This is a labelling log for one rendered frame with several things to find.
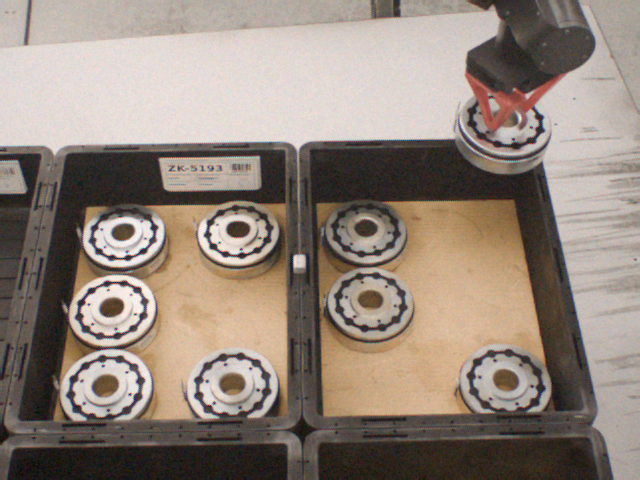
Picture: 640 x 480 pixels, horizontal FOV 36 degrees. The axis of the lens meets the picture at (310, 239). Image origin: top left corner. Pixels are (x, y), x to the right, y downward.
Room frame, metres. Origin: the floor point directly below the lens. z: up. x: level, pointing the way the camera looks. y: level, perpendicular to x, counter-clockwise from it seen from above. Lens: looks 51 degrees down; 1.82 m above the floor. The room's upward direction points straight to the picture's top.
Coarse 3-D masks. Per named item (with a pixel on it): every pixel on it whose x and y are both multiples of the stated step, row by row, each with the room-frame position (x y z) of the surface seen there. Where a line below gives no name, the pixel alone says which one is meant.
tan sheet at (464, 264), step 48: (432, 240) 0.79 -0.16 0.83; (480, 240) 0.79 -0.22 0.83; (432, 288) 0.72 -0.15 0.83; (480, 288) 0.72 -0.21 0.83; (528, 288) 0.72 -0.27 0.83; (432, 336) 0.65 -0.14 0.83; (480, 336) 0.65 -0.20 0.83; (528, 336) 0.65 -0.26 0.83; (336, 384) 0.58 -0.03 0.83; (384, 384) 0.58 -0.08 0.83; (432, 384) 0.58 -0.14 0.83
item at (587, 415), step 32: (544, 192) 0.79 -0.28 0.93; (544, 224) 0.74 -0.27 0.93; (576, 320) 0.60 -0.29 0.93; (576, 352) 0.57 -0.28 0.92; (320, 416) 0.49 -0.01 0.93; (352, 416) 0.49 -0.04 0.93; (384, 416) 0.49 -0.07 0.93; (416, 416) 0.49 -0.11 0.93; (448, 416) 0.49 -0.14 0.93; (480, 416) 0.49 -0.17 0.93; (512, 416) 0.49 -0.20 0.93; (544, 416) 0.49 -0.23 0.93; (576, 416) 0.49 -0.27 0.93
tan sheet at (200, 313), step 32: (192, 224) 0.82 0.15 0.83; (192, 256) 0.77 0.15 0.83; (160, 288) 0.72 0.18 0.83; (192, 288) 0.72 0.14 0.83; (224, 288) 0.72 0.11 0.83; (256, 288) 0.72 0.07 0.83; (160, 320) 0.67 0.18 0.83; (192, 320) 0.67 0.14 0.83; (224, 320) 0.67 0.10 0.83; (256, 320) 0.67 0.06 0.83; (64, 352) 0.63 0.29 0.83; (160, 352) 0.63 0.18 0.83; (192, 352) 0.63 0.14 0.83; (160, 384) 0.58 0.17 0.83; (160, 416) 0.54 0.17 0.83
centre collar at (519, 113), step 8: (496, 104) 0.81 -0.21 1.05; (496, 112) 0.80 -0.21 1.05; (520, 112) 0.80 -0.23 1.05; (520, 120) 0.79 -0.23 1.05; (528, 120) 0.79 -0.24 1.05; (504, 128) 0.77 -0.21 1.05; (512, 128) 0.77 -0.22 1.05; (520, 128) 0.77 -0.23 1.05; (504, 136) 0.77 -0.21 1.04; (512, 136) 0.77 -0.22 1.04
